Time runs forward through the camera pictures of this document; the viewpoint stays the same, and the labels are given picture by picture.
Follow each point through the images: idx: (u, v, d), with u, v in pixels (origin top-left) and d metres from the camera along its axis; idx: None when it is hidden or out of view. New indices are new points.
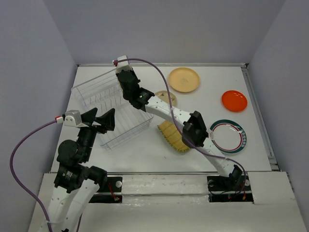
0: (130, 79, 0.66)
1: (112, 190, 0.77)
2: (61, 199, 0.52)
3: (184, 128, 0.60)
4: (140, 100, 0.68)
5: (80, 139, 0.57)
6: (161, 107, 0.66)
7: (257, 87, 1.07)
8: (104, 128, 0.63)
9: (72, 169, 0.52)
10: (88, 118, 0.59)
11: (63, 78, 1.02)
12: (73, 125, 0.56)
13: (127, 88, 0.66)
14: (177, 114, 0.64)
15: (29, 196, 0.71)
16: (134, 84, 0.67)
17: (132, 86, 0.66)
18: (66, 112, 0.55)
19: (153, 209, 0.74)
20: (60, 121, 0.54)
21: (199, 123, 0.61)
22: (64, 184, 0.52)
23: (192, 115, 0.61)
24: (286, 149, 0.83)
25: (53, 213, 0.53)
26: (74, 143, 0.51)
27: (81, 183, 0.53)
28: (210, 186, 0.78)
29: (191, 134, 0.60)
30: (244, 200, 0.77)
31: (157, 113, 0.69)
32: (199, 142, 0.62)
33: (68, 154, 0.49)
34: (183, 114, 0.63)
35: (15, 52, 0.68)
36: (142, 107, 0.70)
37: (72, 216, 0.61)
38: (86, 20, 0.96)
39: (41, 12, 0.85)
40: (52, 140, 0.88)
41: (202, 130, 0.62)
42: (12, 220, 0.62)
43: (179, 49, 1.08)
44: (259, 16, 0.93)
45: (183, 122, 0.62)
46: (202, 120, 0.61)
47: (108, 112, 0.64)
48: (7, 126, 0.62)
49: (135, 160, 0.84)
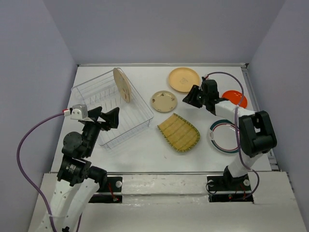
0: (210, 83, 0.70)
1: (112, 190, 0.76)
2: (64, 193, 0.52)
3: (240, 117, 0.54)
4: (213, 102, 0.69)
5: (84, 134, 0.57)
6: (228, 106, 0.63)
7: (257, 88, 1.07)
8: (107, 126, 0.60)
9: (75, 163, 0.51)
10: (93, 114, 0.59)
11: (63, 78, 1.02)
12: (79, 118, 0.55)
13: (205, 90, 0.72)
14: (241, 111, 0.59)
15: (30, 195, 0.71)
16: (213, 89, 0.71)
17: (211, 88, 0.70)
18: (74, 106, 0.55)
19: (152, 209, 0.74)
20: (67, 113, 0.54)
21: (264, 124, 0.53)
22: (67, 178, 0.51)
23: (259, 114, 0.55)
24: (287, 149, 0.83)
25: (55, 206, 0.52)
26: (79, 135, 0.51)
27: (84, 178, 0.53)
28: (210, 186, 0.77)
29: (247, 128, 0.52)
30: (244, 200, 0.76)
31: (223, 114, 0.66)
32: (255, 146, 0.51)
33: (74, 145, 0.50)
34: (247, 112, 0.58)
35: (15, 52, 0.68)
36: (213, 111, 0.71)
37: (72, 214, 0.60)
38: (86, 20, 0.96)
39: (41, 11, 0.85)
40: (52, 140, 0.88)
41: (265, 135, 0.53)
42: (12, 219, 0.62)
43: (179, 48, 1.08)
44: (259, 16, 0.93)
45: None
46: (269, 124, 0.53)
47: (113, 109, 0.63)
48: (6, 125, 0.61)
49: (135, 160, 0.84)
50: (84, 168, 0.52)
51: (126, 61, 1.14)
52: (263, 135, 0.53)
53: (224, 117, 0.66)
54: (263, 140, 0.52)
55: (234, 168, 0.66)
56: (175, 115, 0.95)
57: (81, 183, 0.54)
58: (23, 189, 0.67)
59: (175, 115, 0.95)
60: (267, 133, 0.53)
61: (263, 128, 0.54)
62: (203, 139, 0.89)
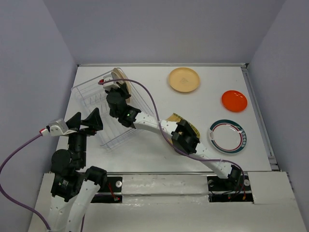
0: (118, 101, 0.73)
1: (112, 190, 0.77)
2: (60, 208, 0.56)
3: (173, 137, 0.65)
4: (129, 118, 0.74)
5: (73, 146, 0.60)
6: (148, 121, 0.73)
7: (257, 87, 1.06)
8: (92, 130, 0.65)
9: (67, 178, 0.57)
10: (74, 123, 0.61)
11: (63, 78, 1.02)
12: (61, 134, 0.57)
13: (116, 108, 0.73)
14: (165, 125, 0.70)
15: (29, 195, 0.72)
16: (123, 104, 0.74)
17: (120, 106, 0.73)
18: (49, 123, 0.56)
19: (152, 209, 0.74)
20: (45, 133, 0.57)
21: (186, 129, 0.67)
22: (61, 193, 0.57)
23: (180, 123, 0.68)
24: (287, 149, 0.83)
25: (53, 221, 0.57)
26: (66, 153, 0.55)
27: (78, 190, 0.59)
28: (210, 186, 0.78)
29: (181, 143, 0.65)
30: (243, 200, 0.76)
31: (145, 127, 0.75)
32: (190, 149, 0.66)
33: (63, 165, 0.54)
34: (170, 125, 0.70)
35: (15, 53, 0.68)
36: (131, 124, 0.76)
37: (75, 219, 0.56)
38: (86, 20, 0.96)
39: (41, 12, 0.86)
40: (52, 140, 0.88)
41: (191, 136, 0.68)
42: (12, 217, 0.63)
43: (180, 49, 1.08)
44: (259, 15, 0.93)
45: (171, 132, 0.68)
46: (189, 127, 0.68)
47: (93, 112, 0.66)
48: (6, 127, 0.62)
49: (134, 160, 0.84)
50: (77, 182, 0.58)
51: (126, 61, 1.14)
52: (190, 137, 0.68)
53: (146, 129, 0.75)
54: (192, 140, 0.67)
55: (216, 171, 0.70)
56: (175, 114, 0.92)
57: (77, 195, 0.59)
58: (22, 187, 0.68)
59: (175, 115, 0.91)
60: (191, 134, 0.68)
61: (185, 131, 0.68)
62: (203, 139, 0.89)
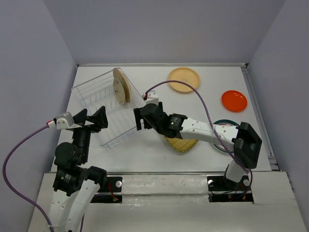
0: (152, 110, 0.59)
1: (112, 190, 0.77)
2: (62, 203, 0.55)
3: (235, 146, 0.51)
4: (173, 127, 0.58)
5: (76, 141, 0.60)
6: (200, 128, 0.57)
7: (257, 88, 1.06)
8: (96, 126, 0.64)
9: (70, 172, 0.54)
10: (79, 119, 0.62)
11: (63, 78, 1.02)
12: (66, 127, 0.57)
13: (154, 120, 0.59)
14: (221, 132, 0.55)
15: (29, 195, 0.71)
16: (160, 113, 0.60)
17: (157, 114, 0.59)
18: (57, 116, 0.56)
19: (153, 209, 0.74)
20: (52, 125, 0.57)
21: (249, 135, 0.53)
22: (63, 187, 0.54)
23: (240, 127, 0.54)
24: (287, 149, 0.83)
25: (54, 216, 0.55)
26: (70, 145, 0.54)
27: (80, 185, 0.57)
28: (210, 186, 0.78)
29: (246, 152, 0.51)
30: (244, 200, 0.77)
31: (195, 137, 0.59)
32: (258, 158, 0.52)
33: (65, 158, 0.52)
34: (228, 130, 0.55)
35: (15, 53, 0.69)
36: (176, 135, 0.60)
37: (74, 218, 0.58)
38: (86, 20, 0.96)
39: (41, 11, 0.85)
40: (51, 140, 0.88)
41: (256, 142, 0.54)
42: (12, 217, 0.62)
43: (180, 48, 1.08)
44: (258, 16, 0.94)
45: (231, 138, 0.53)
46: (253, 131, 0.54)
47: (99, 110, 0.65)
48: (5, 126, 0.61)
49: (134, 160, 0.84)
50: (79, 176, 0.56)
51: (126, 61, 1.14)
52: (255, 143, 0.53)
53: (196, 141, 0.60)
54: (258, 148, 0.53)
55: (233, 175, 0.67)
56: None
57: (78, 190, 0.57)
58: (21, 187, 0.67)
59: None
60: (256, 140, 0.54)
61: (248, 137, 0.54)
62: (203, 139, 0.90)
